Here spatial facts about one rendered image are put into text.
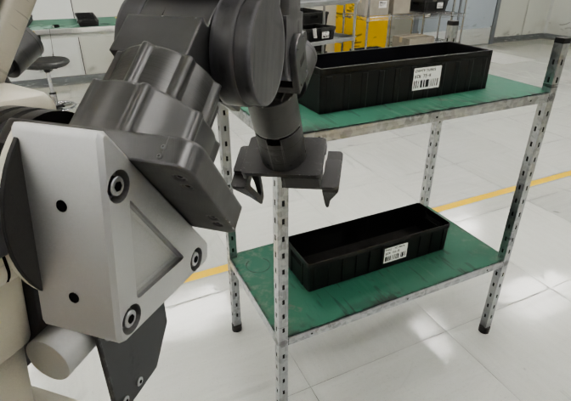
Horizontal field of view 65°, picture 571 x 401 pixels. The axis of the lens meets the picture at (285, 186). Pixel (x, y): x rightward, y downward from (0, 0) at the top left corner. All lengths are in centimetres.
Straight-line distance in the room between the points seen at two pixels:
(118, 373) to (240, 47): 33
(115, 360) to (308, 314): 96
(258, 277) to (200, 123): 128
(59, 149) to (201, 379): 152
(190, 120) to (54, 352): 25
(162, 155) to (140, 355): 33
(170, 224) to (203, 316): 166
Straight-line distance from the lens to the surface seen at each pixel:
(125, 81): 26
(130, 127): 24
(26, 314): 46
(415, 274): 159
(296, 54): 44
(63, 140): 22
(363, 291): 148
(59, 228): 24
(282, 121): 49
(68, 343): 44
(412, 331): 189
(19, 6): 38
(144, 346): 52
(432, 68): 131
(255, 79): 31
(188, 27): 30
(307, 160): 56
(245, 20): 30
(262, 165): 56
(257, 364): 172
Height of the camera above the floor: 129
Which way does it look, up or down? 27 degrees down
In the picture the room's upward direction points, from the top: straight up
